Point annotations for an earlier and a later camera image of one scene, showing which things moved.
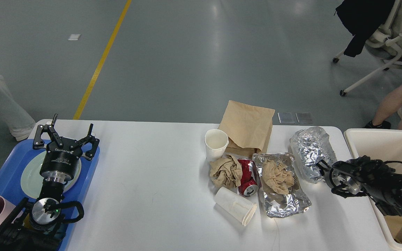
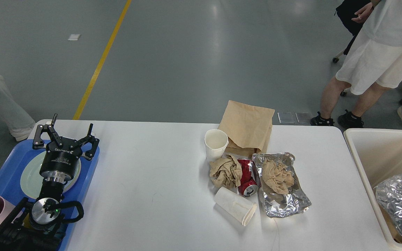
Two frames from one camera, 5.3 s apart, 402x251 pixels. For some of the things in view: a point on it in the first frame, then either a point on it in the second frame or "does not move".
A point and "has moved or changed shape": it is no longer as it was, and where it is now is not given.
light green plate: [32, 182] does not move
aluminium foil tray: [277, 204] does not move
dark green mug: [27, 222] does not move
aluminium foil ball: [310, 146] has moved or changed shape
